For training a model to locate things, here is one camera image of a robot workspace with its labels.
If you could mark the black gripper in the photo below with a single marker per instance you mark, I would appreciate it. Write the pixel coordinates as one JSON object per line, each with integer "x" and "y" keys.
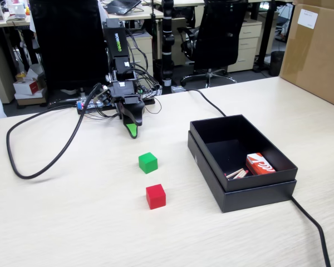
{"x": 124, "y": 90}

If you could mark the green cube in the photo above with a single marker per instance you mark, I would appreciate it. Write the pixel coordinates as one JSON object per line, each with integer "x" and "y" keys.
{"x": 148, "y": 163}

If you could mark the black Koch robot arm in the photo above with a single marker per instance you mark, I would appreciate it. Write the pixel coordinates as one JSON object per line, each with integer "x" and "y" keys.
{"x": 116, "y": 41}

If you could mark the red cube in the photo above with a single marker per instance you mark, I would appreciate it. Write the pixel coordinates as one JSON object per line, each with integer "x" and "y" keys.
{"x": 156, "y": 196}

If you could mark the controller circuit board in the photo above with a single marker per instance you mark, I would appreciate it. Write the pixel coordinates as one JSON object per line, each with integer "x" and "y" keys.
{"x": 82, "y": 105}

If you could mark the large black mesh office chair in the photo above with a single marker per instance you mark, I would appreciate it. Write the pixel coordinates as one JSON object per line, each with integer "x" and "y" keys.
{"x": 69, "y": 41}

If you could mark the black cardboard box tray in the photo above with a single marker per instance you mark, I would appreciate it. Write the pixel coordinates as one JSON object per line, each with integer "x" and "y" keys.
{"x": 239, "y": 130}

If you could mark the white and red small box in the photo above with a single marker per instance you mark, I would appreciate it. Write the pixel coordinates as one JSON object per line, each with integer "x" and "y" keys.
{"x": 26, "y": 86}

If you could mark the wooden red-tipped match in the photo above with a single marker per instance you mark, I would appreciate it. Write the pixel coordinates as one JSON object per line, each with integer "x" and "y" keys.
{"x": 243, "y": 175}
{"x": 233, "y": 173}
{"x": 239, "y": 174}

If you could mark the dark laptop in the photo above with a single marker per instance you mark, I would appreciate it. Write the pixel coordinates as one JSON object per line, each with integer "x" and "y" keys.
{"x": 122, "y": 6}

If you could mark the black office chair with armrests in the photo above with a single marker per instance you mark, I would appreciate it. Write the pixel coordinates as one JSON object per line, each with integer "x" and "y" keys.
{"x": 220, "y": 33}

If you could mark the orange and white matchbox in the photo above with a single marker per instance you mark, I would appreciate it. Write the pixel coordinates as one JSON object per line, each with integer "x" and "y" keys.
{"x": 260, "y": 164}

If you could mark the beige three-drawer cabinet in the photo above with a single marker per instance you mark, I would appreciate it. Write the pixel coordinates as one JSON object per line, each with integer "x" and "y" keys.
{"x": 246, "y": 41}

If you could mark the beige low cabinet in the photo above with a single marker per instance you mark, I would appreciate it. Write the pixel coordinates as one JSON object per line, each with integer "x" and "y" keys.
{"x": 0, "y": 69}

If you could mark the black cardboard box lid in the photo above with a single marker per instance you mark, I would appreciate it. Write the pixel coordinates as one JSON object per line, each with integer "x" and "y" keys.
{"x": 253, "y": 198}

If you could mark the black waste bin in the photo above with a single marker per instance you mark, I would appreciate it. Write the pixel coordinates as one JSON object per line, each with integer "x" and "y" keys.
{"x": 276, "y": 63}

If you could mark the large brown cardboard box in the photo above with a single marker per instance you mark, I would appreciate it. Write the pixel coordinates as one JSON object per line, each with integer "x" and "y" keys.
{"x": 317, "y": 61}

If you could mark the white shipping label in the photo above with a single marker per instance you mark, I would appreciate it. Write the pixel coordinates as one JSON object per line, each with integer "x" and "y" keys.
{"x": 308, "y": 19}

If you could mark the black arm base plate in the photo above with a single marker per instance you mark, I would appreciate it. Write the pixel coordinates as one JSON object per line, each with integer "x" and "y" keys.
{"x": 149, "y": 101}

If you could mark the gripper-mounted camera module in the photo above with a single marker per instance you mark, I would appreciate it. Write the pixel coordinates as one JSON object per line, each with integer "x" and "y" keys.
{"x": 104, "y": 96}

